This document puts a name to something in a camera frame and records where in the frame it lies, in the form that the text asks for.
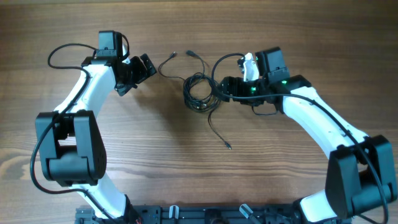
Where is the black USB cable thin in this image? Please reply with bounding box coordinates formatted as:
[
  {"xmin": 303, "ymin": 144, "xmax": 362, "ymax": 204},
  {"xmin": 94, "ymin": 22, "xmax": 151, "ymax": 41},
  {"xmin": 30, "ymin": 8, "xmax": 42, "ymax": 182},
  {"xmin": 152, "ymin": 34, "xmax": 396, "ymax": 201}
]
[{"xmin": 158, "ymin": 51, "xmax": 185, "ymax": 82}]

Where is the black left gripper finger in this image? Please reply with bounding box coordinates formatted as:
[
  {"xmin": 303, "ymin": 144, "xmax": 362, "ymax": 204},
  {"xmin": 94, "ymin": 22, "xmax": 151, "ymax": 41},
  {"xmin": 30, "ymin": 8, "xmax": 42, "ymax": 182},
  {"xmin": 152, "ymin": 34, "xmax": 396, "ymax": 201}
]
[
  {"xmin": 114, "ymin": 83, "xmax": 137, "ymax": 96},
  {"xmin": 140, "ymin": 54, "xmax": 157, "ymax": 77}
]

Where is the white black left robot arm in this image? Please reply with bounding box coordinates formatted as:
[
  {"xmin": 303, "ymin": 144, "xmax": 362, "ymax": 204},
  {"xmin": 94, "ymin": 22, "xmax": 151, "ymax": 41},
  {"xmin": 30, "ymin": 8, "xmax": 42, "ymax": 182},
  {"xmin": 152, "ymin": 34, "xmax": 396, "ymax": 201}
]
[{"xmin": 30, "ymin": 30, "xmax": 157, "ymax": 223}]

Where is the black USB cable thick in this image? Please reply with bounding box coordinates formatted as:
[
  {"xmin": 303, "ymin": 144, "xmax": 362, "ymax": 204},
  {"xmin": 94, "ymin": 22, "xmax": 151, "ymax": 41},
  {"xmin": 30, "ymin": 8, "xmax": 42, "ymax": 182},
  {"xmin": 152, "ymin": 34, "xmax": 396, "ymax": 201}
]
[{"xmin": 183, "ymin": 50, "xmax": 232, "ymax": 149}]

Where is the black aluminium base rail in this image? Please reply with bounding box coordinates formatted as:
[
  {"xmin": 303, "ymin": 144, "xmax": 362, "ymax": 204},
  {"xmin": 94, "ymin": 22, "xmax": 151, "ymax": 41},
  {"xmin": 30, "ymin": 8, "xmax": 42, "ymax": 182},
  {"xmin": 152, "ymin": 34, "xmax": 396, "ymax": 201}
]
[{"xmin": 74, "ymin": 203, "xmax": 352, "ymax": 224}]

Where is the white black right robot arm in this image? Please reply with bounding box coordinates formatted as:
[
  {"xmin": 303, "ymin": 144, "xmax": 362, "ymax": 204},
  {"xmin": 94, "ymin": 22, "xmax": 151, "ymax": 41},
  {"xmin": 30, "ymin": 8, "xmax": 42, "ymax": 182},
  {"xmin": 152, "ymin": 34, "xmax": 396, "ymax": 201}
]
[{"xmin": 213, "ymin": 47, "xmax": 397, "ymax": 223}]

